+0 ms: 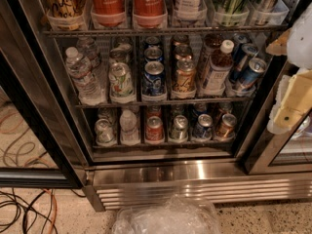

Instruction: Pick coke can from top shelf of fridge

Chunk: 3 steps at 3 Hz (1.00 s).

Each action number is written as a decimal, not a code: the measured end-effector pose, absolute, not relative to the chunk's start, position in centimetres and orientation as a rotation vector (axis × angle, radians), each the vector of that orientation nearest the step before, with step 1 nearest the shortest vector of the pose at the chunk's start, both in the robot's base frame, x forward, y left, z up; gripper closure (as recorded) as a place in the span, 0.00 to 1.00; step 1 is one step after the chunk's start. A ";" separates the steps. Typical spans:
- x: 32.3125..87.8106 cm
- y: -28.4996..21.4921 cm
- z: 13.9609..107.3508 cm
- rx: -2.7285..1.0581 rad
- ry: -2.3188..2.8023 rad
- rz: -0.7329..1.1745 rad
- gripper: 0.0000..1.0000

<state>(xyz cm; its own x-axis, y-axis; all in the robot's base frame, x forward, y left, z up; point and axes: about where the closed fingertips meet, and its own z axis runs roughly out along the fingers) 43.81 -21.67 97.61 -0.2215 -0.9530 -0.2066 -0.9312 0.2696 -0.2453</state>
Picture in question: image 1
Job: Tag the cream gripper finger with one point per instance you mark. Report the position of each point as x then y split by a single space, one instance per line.
278 47
293 101

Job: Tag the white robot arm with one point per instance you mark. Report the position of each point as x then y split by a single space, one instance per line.
299 46

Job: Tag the blue energy can front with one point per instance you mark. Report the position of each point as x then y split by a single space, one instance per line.
250 74

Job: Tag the blue energy can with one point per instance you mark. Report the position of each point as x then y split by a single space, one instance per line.
245 53
250 74

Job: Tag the blue energy can behind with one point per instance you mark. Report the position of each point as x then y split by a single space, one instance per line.
245 53

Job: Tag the green striped can top shelf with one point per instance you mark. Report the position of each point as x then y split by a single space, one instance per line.
229 12

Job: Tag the orange can bottom shelf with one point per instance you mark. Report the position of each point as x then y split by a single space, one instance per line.
226 125

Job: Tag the blue can bottom shelf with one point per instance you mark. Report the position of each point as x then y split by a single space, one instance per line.
203 127

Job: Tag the orange LaCroix can middle shelf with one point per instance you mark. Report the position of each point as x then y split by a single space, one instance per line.
184 76

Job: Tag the white labelled bottle top shelf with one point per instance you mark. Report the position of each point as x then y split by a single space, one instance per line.
188 9

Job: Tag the stainless steel fridge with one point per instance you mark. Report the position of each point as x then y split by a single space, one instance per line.
251 165

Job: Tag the blue pepsi can middle shelf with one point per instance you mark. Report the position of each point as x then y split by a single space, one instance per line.
153 79

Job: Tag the red coke can bottom shelf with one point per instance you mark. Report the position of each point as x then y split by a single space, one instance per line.
154 128

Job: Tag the green white soda can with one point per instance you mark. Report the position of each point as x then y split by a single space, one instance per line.
121 81

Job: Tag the small water bottle bottom shelf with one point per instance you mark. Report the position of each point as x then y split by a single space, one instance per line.
129 129

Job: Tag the green can bottom shelf left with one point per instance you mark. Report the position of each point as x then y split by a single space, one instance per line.
104 131

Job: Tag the open glass fridge door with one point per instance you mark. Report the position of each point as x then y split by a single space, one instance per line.
34 79

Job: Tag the white capped tea bottle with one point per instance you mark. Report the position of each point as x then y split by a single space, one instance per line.
219 64

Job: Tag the clear plastic bag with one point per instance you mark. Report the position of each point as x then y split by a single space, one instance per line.
178 215

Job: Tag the front clear water bottle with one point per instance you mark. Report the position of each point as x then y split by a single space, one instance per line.
80 69

